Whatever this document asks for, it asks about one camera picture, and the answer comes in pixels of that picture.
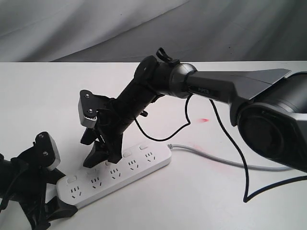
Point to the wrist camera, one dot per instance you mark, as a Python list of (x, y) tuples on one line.
[(46, 151), (87, 108)]

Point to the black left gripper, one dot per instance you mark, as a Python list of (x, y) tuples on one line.
[(24, 181)]

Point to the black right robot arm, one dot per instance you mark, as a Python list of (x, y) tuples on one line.
[(269, 107)]

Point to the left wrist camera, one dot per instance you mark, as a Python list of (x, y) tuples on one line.
[(46, 151)]

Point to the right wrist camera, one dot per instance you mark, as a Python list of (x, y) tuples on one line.
[(87, 108)]

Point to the grey backdrop cloth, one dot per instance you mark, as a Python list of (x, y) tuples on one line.
[(129, 30)]

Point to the white power strip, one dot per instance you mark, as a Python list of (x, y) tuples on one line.
[(86, 185)]

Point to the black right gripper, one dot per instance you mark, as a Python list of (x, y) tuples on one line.
[(114, 115)]

